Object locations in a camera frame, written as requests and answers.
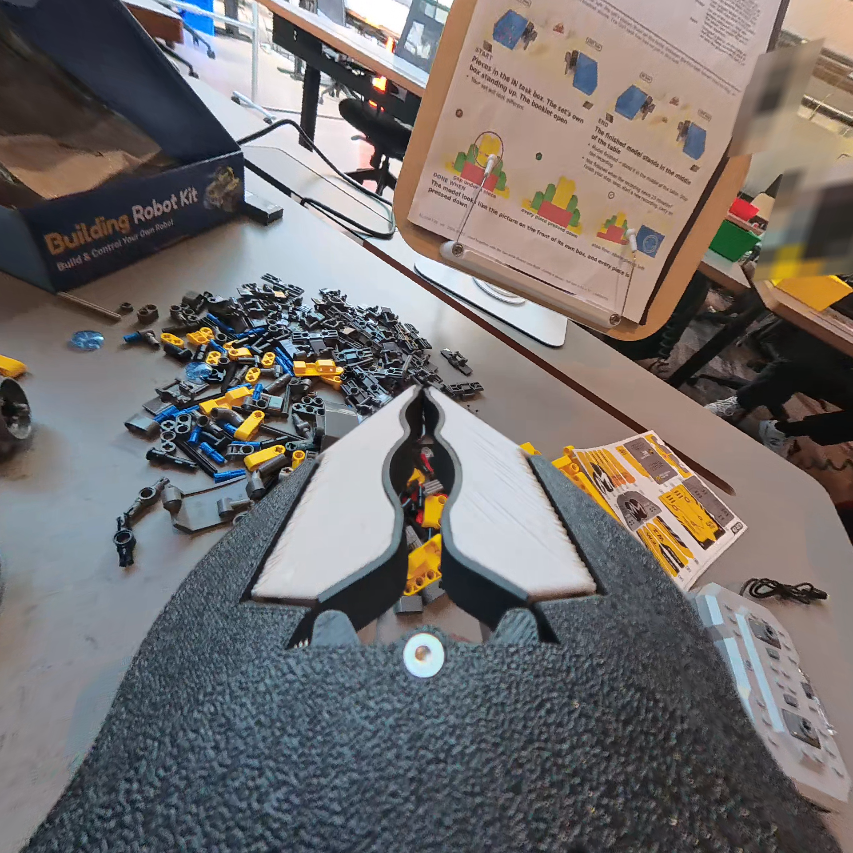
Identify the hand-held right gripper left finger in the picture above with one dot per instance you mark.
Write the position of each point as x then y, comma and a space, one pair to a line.
340, 526

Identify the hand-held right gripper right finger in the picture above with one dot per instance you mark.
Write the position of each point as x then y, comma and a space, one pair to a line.
520, 520

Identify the pile of building pieces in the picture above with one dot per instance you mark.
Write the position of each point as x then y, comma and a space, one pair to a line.
320, 320

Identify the yellow toy construction vehicle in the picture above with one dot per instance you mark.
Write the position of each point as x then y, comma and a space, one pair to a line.
13, 416

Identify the stack of long yellow beams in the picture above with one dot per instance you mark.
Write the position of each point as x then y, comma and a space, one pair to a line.
566, 463

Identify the yellow sticker sheet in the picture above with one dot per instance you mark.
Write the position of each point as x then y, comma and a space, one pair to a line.
666, 506

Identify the blue translucent round disc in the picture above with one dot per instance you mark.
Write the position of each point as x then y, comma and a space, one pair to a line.
85, 340
198, 372

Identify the grey motor hub block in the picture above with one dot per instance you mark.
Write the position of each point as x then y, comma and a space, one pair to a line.
753, 666

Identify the black rectangular block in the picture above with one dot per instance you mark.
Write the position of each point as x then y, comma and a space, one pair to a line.
265, 212

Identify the long grey axle rod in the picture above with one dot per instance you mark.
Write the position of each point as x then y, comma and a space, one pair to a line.
86, 304

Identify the green storage bin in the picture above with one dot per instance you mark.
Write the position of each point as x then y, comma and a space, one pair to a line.
733, 240

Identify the printed instruction sheet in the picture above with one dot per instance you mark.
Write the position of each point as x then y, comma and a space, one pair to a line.
600, 166

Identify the blue cardboard kit box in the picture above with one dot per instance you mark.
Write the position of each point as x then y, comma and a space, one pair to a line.
133, 226

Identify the short yellow beam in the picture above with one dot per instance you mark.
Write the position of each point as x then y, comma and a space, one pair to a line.
10, 366

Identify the yellow storage bin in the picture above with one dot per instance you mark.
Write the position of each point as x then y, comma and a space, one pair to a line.
813, 291

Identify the red storage bin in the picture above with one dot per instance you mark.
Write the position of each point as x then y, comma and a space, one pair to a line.
743, 208

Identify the black swivel chair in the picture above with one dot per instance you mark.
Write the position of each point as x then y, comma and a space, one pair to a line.
373, 123

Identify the clear plastic bag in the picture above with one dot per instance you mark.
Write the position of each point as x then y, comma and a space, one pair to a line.
66, 133

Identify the dark wooden table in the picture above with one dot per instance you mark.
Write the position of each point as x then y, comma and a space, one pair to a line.
346, 40

